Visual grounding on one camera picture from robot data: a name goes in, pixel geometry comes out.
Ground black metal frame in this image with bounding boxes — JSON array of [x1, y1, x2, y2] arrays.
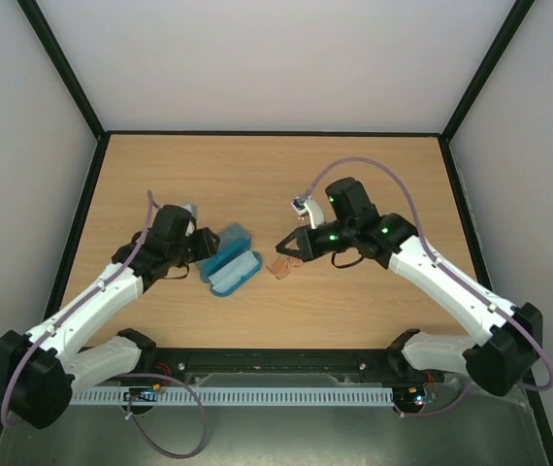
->
[[18, 1, 553, 465]]

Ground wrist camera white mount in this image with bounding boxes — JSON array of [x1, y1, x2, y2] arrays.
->
[[291, 196, 325, 229], [181, 204, 198, 237]]

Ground green glasses case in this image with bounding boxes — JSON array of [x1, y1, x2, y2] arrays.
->
[[217, 222, 251, 249]]

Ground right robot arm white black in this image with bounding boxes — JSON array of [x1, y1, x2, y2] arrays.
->
[[276, 177, 543, 396]]

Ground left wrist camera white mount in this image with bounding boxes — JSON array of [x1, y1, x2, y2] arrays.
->
[[181, 204, 198, 237]]

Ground light blue slotted cable duct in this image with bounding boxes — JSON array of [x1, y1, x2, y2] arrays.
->
[[70, 386, 394, 407]]

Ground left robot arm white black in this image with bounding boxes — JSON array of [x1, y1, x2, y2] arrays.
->
[[0, 205, 220, 429]]

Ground blue transparent glasses case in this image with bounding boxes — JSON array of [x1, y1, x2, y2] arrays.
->
[[197, 238, 263, 298]]

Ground orange sunglasses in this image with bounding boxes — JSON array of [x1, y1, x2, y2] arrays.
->
[[267, 254, 303, 280]]

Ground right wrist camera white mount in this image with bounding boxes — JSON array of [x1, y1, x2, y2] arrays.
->
[[291, 196, 325, 229]]

